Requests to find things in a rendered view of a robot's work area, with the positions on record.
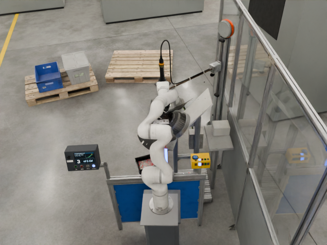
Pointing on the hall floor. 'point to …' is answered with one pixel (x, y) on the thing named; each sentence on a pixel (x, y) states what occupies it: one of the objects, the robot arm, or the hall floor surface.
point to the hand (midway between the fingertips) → (162, 79)
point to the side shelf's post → (214, 169)
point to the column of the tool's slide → (218, 102)
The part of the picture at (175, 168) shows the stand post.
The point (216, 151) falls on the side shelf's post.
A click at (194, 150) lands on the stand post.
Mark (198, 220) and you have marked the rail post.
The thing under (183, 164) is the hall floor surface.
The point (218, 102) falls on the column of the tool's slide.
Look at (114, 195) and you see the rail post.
